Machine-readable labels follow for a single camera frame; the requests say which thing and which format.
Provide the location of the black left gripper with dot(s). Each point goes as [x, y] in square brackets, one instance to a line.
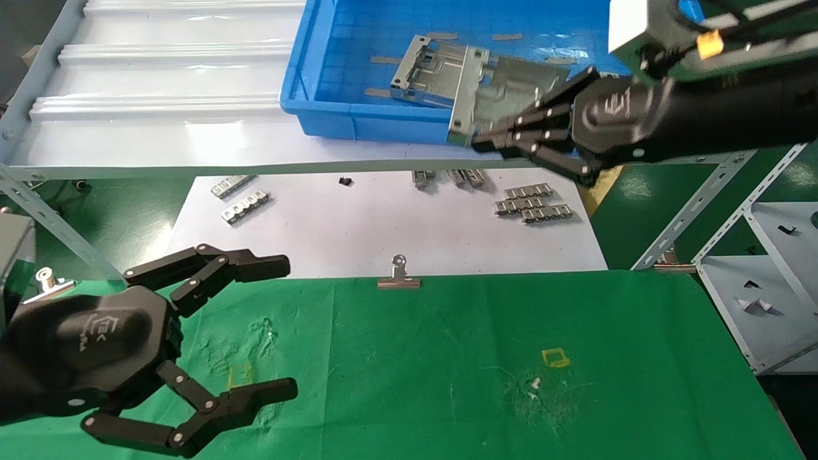
[96, 345]

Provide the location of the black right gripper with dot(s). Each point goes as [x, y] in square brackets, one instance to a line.
[620, 121]

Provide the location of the large sheet metal bracket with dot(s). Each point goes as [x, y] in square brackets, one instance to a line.
[505, 83]
[428, 70]

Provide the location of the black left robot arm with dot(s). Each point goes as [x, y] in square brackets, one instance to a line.
[5, 396]

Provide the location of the grey tape strip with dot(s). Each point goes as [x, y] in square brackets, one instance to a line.
[377, 92]
[385, 60]
[507, 36]
[561, 61]
[442, 36]

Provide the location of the white paper sheet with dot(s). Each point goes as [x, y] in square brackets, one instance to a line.
[358, 223]

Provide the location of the blue plastic bin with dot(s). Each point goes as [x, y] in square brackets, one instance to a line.
[339, 64]

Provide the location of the white tape scrap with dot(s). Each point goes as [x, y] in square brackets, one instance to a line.
[535, 383]

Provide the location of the small white part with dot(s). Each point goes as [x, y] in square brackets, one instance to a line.
[744, 304]
[763, 307]

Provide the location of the small notched metal rail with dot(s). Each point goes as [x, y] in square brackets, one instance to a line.
[422, 179]
[528, 191]
[475, 178]
[233, 186]
[246, 207]
[546, 214]
[457, 177]
[519, 205]

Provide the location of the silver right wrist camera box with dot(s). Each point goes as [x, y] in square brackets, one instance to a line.
[629, 25]

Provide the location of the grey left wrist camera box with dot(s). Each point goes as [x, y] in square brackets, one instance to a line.
[13, 249]

